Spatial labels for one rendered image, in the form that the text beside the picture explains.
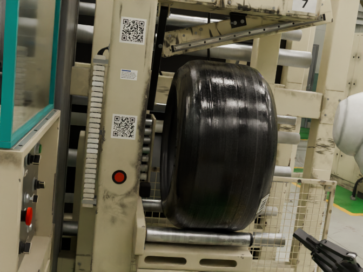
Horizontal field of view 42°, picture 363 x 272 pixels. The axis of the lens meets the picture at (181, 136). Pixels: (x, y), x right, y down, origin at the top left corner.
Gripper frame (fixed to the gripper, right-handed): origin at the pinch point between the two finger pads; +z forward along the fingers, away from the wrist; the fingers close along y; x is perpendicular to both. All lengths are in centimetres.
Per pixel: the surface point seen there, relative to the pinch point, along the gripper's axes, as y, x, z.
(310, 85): 499, 914, 369
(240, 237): 14.1, -3.3, 17.1
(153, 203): 28, -6, 52
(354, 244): 209, 232, 13
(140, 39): -32, -7, 68
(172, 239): 15.4, -20.1, 30.9
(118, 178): 5, -24, 53
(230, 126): -22.4, -4.6, 31.4
